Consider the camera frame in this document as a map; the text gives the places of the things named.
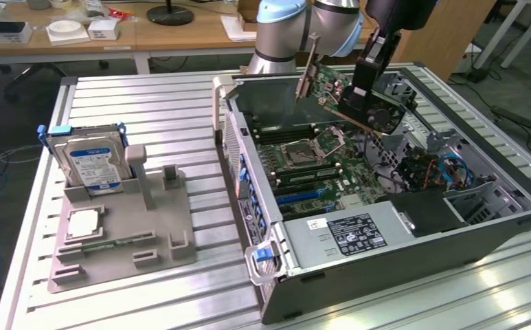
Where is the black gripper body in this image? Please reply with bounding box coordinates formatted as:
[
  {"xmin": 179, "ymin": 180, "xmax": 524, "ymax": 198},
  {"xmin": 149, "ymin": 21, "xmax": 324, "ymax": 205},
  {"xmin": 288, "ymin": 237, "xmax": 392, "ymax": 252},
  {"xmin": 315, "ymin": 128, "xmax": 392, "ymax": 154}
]
[{"xmin": 365, "ymin": 0, "xmax": 436, "ymax": 32}]

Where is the green graphics card with fan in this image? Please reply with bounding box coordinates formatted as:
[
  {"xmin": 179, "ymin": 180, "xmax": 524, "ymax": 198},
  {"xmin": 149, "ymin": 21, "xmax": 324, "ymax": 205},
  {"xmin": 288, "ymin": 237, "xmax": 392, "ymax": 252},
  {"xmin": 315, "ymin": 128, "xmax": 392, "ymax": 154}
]
[{"xmin": 293, "ymin": 32, "xmax": 407, "ymax": 135}]

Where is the wooden cabinet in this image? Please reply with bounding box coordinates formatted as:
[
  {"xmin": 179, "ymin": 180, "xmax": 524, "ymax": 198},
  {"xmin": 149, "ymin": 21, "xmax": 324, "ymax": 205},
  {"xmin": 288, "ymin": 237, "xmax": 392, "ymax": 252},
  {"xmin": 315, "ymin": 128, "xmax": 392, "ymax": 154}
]
[{"xmin": 363, "ymin": 0, "xmax": 497, "ymax": 75}]

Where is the metal socket cover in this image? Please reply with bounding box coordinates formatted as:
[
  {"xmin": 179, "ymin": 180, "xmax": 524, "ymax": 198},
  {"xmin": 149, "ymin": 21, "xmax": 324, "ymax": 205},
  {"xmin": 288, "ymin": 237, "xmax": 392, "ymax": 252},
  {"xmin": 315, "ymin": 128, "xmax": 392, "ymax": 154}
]
[{"xmin": 309, "ymin": 125, "xmax": 347, "ymax": 154}]

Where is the perforated metal drive cage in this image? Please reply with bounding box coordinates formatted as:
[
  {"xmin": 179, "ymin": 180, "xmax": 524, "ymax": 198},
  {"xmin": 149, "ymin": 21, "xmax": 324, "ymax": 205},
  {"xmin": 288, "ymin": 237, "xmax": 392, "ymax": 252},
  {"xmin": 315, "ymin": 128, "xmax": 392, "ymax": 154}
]
[{"xmin": 364, "ymin": 74, "xmax": 431, "ymax": 179}]

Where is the CPU socket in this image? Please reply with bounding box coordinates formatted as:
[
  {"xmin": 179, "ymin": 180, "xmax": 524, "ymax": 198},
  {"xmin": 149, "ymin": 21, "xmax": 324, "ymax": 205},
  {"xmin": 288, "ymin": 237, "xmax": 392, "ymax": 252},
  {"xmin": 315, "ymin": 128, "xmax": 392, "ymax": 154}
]
[{"xmin": 279, "ymin": 139, "xmax": 324, "ymax": 169}]

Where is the green motherboard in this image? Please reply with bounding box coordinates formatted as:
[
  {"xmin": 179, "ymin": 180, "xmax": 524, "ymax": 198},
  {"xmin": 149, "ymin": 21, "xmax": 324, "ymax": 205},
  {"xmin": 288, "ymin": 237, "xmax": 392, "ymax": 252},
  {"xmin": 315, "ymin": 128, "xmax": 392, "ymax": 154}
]
[{"xmin": 249, "ymin": 118, "xmax": 388, "ymax": 221}]

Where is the white paper stack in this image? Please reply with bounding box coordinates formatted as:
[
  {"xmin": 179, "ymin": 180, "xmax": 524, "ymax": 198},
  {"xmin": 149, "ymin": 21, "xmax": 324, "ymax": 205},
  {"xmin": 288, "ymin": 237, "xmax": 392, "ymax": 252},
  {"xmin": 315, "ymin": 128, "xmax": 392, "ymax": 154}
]
[{"xmin": 220, "ymin": 15, "xmax": 260, "ymax": 42}]

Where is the installed RAM stick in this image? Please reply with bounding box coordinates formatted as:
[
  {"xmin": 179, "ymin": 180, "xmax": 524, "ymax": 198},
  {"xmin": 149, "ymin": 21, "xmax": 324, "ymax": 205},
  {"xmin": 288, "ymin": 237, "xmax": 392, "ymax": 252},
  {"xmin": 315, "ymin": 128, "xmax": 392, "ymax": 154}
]
[{"xmin": 273, "ymin": 168, "xmax": 341, "ymax": 187}]

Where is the blue expansion slot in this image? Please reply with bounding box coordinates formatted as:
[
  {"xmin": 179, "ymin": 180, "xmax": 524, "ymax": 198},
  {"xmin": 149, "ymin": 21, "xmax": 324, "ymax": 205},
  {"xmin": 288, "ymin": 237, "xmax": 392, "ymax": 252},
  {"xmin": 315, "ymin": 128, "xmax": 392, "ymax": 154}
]
[{"xmin": 276, "ymin": 190, "xmax": 324, "ymax": 204}]

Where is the wooden desk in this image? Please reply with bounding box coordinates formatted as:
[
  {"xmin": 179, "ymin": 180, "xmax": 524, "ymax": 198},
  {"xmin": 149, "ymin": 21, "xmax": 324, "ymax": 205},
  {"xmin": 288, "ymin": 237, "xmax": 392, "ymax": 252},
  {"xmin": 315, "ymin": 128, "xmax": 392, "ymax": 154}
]
[{"xmin": 0, "ymin": 0, "xmax": 385, "ymax": 75}]

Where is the metal disk bay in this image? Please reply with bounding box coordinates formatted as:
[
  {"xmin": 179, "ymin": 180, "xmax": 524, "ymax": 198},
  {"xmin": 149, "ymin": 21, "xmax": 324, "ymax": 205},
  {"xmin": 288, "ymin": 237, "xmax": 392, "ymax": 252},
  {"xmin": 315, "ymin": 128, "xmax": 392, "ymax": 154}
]
[{"xmin": 441, "ymin": 180, "xmax": 525, "ymax": 225}]

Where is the black round lamp base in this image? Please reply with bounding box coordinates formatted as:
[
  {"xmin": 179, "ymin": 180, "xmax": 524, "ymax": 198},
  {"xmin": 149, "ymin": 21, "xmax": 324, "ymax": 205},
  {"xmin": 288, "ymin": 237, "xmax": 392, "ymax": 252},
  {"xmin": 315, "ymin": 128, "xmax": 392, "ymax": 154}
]
[{"xmin": 145, "ymin": 0, "xmax": 196, "ymax": 25}]

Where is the grey power supply unit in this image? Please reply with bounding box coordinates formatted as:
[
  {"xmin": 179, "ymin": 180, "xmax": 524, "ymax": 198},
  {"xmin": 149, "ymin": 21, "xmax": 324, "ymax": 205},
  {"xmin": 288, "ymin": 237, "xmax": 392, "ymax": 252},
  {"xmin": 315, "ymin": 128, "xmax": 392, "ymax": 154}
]
[{"xmin": 281, "ymin": 201, "xmax": 417, "ymax": 270}]

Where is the open black PC case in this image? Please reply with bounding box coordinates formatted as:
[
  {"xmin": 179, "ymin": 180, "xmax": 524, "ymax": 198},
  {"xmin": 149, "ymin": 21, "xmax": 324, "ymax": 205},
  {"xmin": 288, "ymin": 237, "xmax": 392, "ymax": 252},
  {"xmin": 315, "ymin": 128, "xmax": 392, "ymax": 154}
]
[{"xmin": 212, "ymin": 65, "xmax": 531, "ymax": 326}]

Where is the small white cardboard box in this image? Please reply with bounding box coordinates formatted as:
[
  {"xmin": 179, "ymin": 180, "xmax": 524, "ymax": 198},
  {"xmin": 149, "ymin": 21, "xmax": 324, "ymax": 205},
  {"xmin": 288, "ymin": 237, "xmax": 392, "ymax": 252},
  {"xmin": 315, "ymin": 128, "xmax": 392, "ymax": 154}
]
[{"xmin": 87, "ymin": 19, "xmax": 121, "ymax": 40}]

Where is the hard disk in blue carrier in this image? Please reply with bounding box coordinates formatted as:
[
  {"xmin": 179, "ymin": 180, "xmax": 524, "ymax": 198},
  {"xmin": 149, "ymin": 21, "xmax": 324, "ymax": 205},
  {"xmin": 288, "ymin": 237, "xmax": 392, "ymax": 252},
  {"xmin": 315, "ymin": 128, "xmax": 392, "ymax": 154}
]
[{"xmin": 36, "ymin": 122, "xmax": 132, "ymax": 197}]

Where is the black chair base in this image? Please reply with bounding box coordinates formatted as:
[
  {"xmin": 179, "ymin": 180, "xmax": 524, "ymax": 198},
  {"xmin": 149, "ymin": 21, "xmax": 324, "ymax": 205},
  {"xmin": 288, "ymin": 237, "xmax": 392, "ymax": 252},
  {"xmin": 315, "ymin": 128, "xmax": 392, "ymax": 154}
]
[{"xmin": 0, "ymin": 61, "xmax": 109, "ymax": 102}]

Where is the silver CPU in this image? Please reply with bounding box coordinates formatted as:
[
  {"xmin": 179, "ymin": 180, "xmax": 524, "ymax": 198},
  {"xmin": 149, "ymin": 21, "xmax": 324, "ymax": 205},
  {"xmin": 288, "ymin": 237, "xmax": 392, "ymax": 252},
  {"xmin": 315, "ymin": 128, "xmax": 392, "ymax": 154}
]
[{"xmin": 65, "ymin": 210, "xmax": 103, "ymax": 238}]

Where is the green RAM stick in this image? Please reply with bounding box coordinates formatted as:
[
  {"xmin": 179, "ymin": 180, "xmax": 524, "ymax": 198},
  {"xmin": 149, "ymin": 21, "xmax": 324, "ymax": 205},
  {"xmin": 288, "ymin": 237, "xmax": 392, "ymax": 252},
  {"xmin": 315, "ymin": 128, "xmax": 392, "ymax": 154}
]
[{"xmin": 80, "ymin": 239, "xmax": 133, "ymax": 251}]

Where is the grey parts rack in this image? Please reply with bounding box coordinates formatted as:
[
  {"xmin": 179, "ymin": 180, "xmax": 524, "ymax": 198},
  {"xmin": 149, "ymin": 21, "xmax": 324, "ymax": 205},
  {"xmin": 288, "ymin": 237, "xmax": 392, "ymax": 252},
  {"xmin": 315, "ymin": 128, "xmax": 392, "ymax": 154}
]
[{"xmin": 47, "ymin": 144, "xmax": 197, "ymax": 294}]

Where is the white box with black lid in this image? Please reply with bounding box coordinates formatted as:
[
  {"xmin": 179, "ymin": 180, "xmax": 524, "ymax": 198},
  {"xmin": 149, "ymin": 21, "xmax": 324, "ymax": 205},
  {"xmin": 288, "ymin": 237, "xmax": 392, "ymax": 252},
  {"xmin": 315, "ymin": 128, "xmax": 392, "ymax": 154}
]
[{"xmin": 0, "ymin": 21, "xmax": 32, "ymax": 45}]

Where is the white table frame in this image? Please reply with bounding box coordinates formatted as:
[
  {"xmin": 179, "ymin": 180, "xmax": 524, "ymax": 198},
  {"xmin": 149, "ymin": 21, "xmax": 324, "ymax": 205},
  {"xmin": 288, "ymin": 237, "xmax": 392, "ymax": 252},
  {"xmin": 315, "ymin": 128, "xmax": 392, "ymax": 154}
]
[{"xmin": 473, "ymin": 0, "xmax": 531, "ymax": 94}]

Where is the red wire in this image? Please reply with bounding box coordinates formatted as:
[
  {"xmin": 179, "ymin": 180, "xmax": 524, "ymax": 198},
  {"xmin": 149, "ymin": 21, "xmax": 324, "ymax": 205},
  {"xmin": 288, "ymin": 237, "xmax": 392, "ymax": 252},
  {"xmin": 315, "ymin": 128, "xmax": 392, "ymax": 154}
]
[{"xmin": 423, "ymin": 157, "xmax": 436, "ymax": 186}]

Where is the blue wire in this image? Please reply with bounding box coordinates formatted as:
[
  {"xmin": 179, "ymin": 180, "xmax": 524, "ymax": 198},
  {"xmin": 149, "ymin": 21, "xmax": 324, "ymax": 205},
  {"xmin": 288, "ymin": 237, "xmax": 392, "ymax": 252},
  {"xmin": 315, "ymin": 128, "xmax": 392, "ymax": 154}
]
[{"xmin": 436, "ymin": 154, "xmax": 476, "ymax": 188}]

